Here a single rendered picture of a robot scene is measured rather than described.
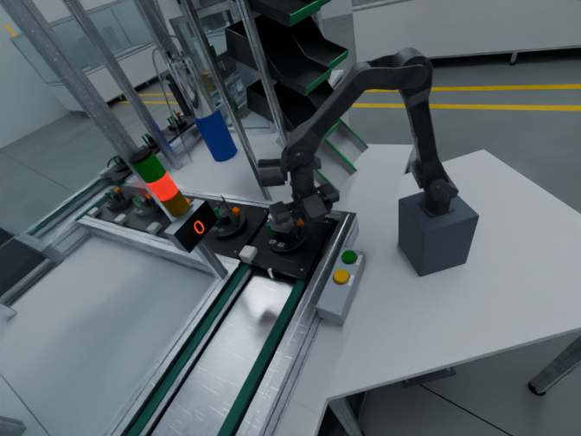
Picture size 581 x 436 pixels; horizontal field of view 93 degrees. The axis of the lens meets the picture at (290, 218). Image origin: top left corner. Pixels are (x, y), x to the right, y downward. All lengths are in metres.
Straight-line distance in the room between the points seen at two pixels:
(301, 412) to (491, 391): 1.12
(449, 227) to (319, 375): 0.49
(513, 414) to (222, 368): 1.30
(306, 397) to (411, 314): 0.35
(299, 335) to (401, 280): 0.35
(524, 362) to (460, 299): 0.97
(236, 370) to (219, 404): 0.08
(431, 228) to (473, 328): 0.27
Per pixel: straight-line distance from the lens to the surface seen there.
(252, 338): 0.83
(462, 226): 0.81
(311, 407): 0.79
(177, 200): 0.68
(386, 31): 4.83
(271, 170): 0.64
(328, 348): 0.82
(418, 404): 1.66
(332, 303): 0.76
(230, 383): 0.81
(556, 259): 1.04
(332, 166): 1.03
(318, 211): 0.67
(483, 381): 1.74
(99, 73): 9.54
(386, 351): 0.81
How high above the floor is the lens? 1.62
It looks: 42 degrees down
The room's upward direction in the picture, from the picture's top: 20 degrees counter-clockwise
